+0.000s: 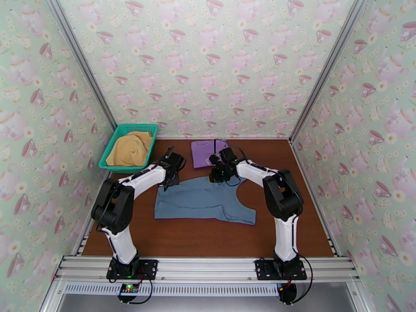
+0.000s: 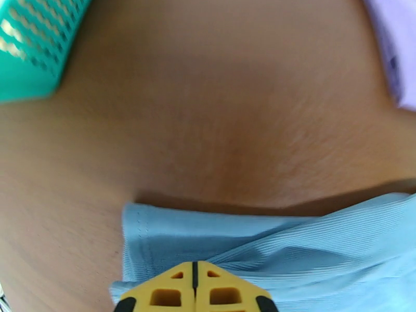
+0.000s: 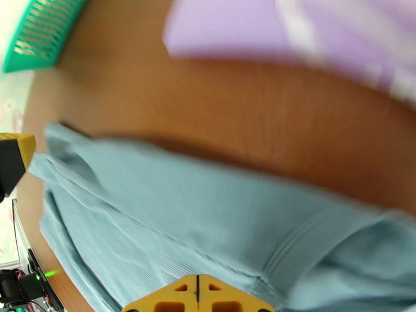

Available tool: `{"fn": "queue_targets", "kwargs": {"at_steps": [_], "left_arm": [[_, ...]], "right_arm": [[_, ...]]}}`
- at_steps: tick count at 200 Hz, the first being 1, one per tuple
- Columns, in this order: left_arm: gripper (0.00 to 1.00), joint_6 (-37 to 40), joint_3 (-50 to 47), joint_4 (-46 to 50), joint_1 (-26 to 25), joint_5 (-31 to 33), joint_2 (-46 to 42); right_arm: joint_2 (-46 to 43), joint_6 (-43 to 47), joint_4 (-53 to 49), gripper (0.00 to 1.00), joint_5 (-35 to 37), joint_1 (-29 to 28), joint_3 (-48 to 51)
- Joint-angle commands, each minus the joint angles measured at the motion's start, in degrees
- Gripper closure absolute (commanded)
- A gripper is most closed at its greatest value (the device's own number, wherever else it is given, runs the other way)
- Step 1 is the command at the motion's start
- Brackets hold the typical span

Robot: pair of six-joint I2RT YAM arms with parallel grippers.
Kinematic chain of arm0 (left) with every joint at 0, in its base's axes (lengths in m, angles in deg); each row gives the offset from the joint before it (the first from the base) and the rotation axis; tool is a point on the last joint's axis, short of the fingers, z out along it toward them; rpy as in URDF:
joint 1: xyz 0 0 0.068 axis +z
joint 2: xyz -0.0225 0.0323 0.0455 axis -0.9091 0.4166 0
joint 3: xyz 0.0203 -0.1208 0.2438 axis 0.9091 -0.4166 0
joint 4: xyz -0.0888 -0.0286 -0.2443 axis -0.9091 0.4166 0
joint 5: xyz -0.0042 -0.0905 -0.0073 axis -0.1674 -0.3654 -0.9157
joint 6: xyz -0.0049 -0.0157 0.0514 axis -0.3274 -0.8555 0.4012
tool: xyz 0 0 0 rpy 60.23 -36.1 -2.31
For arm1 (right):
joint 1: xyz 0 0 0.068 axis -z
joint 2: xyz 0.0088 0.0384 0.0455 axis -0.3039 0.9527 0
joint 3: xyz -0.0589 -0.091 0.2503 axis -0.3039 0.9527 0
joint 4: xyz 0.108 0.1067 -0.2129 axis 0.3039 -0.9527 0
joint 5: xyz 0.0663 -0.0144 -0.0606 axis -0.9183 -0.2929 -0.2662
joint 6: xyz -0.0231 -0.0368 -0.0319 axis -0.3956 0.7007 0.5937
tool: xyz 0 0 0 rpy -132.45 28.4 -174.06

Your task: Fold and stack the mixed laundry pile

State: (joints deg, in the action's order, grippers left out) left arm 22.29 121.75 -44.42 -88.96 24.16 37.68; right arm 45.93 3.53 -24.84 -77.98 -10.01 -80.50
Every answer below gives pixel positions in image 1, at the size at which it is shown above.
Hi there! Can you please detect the purple shirt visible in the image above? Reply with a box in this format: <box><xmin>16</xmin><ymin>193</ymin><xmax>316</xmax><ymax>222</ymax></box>
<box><xmin>190</xmin><ymin>139</ymin><xmax>229</xmax><ymax>170</ymax></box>

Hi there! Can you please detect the blue tank top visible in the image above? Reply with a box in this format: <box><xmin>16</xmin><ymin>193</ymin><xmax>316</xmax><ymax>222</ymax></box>
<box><xmin>154</xmin><ymin>176</ymin><xmax>257</xmax><ymax>226</ymax></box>

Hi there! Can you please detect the tan yellow cloth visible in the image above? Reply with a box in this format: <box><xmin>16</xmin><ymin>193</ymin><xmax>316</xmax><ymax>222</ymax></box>
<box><xmin>111</xmin><ymin>131</ymin><xmax>153</xmax><ymax>167</ymax></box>

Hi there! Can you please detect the teal plastic laundry basket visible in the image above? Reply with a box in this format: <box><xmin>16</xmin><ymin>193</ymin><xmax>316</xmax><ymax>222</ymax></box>
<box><xmin>98</xmin><ymin>123</ymin><xmax>159</xmax><ymax>175</ymax></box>

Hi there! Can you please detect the aluminium back edge strip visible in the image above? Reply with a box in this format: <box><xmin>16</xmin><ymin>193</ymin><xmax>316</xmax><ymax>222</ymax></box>
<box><xmin>158</xmin><ymin>136</ymin><xmax>291</xmax><ymax>140</ymax></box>

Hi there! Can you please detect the green lit circuit board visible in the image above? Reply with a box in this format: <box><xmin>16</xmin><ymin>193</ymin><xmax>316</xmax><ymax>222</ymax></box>
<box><xmin>118</xmin><ymin>283</ymin><xmax>141</xmax><ymax>296</ymax></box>

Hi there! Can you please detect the aluminium mounting rail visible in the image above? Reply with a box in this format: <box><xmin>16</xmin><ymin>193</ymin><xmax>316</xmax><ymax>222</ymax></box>
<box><xmin>53</xmin><ymin>255</ymin><xmax>361</xmax><ymax>283</ymax></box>

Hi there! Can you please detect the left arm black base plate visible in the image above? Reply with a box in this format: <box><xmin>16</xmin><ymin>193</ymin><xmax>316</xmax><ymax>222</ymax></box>
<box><xmin>106</xmin><ymin>259</ymin><xmax>159</xmax><ymax>280</ymax></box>

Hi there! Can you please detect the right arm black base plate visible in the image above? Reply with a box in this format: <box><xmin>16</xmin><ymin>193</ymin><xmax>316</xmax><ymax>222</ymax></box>
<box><xmin>254</xmin><ymin>259</ymin><xmax>308</xmax><ymax>281</ymax></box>

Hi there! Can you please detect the left base black cable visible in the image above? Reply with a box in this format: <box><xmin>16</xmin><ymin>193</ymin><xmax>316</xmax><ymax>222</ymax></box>
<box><xmin>109</xmin><ymin>278</ymin><xmax>155</xmax><ymax>305</ymax></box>

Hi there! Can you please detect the base black cable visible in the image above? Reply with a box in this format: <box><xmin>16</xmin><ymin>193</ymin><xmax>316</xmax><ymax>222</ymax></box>
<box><xmin>109</xmin><ymin>278</ymin><xmax>155</xmax><ymax>305</ymax></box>
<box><xmin>292</xmin><ymin>252</ymin><xmax>314</xmax><ymax>304</ymax></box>

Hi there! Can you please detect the perforated white cable tray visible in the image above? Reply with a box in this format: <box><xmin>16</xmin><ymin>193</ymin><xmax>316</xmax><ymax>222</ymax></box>
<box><xmin>63</xmin><ymin>282</ymin><xmax>281</xmax><ymax>297</ymax></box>

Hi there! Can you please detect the left aluminium frame post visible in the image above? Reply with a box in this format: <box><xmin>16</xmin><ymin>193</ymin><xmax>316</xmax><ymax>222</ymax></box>
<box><xmin>44</xmin><ymin>0</ymin><xmax>119</xmax><ymax>131</ymax></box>

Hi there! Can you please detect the aluminium frame post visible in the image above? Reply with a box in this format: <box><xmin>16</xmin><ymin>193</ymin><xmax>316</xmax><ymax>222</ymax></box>
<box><xmin>44</xmin><ymin>0</ymin><xmax>119</xmax><ymax>131</ymax></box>
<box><xmin>288</xmin><ymin>0</ymin><xmax>372</xmax><ymax>143</ymax></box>

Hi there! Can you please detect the right base black cable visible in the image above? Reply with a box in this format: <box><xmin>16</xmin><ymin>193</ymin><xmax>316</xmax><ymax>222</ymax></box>
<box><xmin>292</xmin><ymin>252</ymin><xmax>314</xmax><ymax>304</ymax></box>

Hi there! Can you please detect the black round mount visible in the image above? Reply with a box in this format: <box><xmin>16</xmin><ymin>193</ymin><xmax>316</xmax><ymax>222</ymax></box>
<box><xmin>277</xmin><ymin>283</ymin><xmax>298</xmax><ymax>305</ymax></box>

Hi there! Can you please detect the black circuit board mount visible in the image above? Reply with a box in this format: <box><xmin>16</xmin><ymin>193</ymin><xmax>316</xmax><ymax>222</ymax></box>
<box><xmin>116</xmin><ymin>293</ymin><xmax>142</xmax><ymax>305</ymax></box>

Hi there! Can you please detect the right aluminium frame post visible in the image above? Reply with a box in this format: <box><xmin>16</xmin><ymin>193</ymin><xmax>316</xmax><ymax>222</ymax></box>
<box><xmin>288</xmin><ymin>0</ymin><xmax>372</xmax><ymax>143</ymax></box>

